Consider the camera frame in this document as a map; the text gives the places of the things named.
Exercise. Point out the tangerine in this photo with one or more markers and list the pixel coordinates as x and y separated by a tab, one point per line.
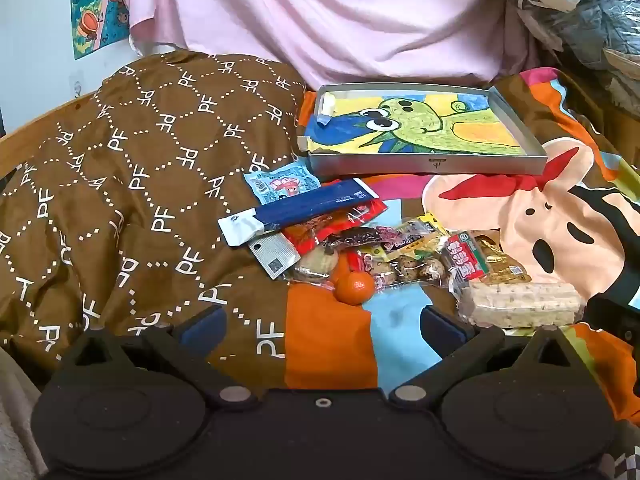
355	287

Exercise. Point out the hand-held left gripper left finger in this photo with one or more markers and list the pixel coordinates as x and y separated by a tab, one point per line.
205	328

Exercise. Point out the golden snack packet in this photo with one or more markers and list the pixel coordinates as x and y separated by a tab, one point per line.
505	265

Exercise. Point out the colourful cartoon blanket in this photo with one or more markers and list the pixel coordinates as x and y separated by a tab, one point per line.
550	220

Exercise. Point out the dark blue long packet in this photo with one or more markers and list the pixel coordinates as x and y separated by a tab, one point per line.
310	205

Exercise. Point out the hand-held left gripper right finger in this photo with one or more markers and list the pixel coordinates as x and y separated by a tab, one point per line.
442	328

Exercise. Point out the pile of bagged clothes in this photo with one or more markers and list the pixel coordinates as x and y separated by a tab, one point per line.
590	20

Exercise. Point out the brown patterned blanket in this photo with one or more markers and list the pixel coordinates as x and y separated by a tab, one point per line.
125	185

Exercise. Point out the clear egg pack red label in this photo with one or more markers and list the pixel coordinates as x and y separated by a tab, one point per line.
465	255

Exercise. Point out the wall poster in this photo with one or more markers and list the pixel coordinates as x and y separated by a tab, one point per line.
97	10

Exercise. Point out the red spicy strip packet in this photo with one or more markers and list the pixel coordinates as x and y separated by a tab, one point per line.
310	235

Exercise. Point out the wooden bed frame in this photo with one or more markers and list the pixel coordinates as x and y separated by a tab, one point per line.
30	145

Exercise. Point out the light blue snack packet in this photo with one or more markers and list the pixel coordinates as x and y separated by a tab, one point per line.
280	185

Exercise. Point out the beige fleece cloth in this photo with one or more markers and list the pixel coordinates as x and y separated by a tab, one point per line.
17	420

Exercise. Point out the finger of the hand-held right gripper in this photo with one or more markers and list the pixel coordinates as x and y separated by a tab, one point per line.
615	317

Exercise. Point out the grey shallow box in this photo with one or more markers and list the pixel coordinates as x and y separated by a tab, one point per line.
425	165

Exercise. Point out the rice cracker bar pack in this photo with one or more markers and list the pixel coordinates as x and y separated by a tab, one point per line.
520	305

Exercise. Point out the crayon drawing paper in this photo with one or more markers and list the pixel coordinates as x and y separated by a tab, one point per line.
450	125

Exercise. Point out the yellow green cracker packet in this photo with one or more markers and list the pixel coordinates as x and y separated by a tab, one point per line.
415	232

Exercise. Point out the pink sheet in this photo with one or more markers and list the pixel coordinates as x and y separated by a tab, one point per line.
325	10

